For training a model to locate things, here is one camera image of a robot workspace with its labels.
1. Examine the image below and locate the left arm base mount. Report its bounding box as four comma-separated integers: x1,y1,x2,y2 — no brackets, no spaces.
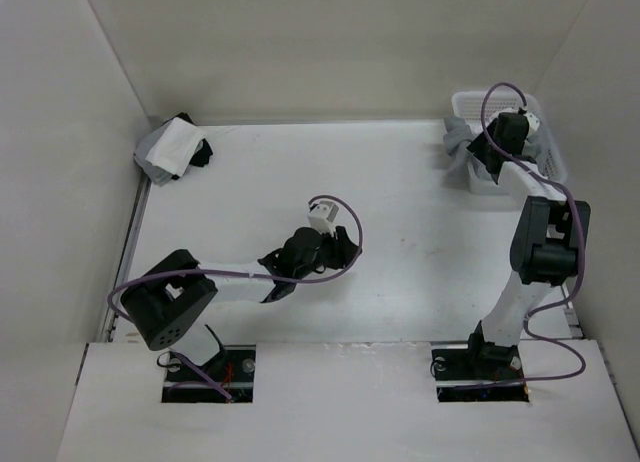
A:
156,345,257,404

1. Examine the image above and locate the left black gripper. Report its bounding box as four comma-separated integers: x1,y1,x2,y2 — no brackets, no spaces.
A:
294,224,361,281

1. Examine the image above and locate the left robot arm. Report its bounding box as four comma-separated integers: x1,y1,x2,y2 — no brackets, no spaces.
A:
120,226,361,381

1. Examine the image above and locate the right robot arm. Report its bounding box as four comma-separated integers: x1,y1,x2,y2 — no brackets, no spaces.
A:
463,109,591,384

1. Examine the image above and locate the folded grey tank top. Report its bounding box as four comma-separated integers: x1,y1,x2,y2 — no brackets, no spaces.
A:
133,127,173,186

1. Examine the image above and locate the white plastic basket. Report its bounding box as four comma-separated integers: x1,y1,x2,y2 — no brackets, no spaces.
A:
451,87,567,196

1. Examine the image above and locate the folded white tank top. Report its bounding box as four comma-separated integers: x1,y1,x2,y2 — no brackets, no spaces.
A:
146,118,205,176

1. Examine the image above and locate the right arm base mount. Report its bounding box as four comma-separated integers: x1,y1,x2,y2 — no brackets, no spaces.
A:
430,348,529,403

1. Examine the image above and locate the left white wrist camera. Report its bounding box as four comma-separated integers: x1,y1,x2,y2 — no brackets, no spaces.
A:
307,200,339,235

